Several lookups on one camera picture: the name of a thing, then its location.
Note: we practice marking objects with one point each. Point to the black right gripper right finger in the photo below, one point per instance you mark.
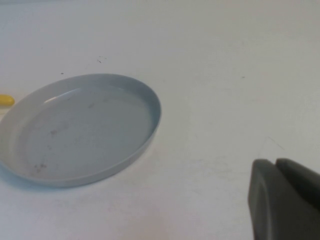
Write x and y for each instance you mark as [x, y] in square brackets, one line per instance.
[302, 180]

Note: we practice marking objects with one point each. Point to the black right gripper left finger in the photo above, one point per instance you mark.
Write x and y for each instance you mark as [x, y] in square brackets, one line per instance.
[275, 212]

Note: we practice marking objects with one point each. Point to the grey round plate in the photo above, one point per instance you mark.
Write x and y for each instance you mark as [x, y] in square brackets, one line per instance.
[82, 135]

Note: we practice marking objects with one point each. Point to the yellow banana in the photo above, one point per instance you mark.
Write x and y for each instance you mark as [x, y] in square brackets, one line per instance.
[6, 100]

